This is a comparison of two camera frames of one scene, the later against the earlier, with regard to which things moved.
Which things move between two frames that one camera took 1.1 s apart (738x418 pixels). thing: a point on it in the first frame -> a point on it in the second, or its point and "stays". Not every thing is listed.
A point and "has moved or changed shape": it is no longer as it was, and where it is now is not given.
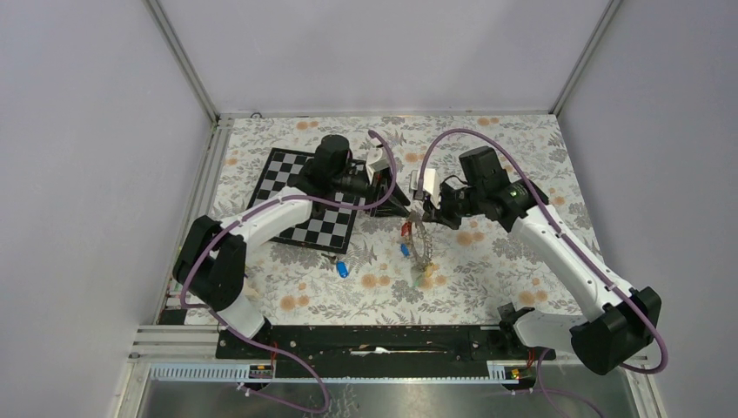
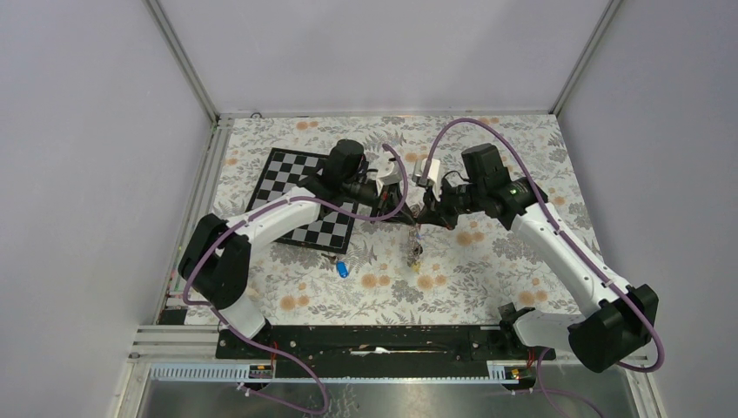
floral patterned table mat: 403,269 stays
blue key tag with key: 341,266 stays
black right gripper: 440,216 stays
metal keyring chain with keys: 419,273 has moved or changed shape
